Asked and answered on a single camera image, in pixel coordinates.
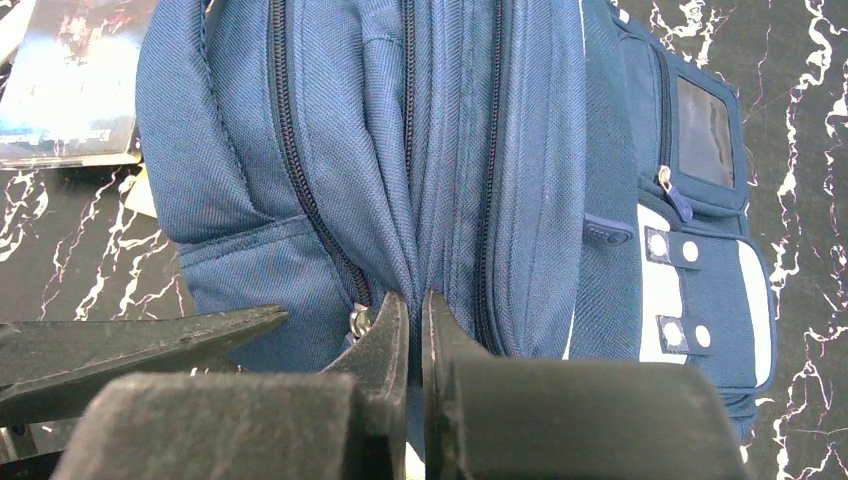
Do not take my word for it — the navy blue backpack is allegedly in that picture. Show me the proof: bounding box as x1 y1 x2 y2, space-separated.
136 1 777 450

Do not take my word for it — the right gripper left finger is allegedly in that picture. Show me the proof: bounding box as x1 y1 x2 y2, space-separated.
54 293 409 479

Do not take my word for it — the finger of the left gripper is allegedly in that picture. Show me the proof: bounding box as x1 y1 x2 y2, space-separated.
1 305 288 427

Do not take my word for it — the yellow notebook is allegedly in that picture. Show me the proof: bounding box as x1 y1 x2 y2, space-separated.
124 165 157 219

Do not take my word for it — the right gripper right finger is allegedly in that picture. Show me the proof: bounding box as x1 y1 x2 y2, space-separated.
422 292 750 479

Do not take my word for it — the dark blue hardcover book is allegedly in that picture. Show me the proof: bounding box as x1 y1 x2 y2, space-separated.
1 1 156 170

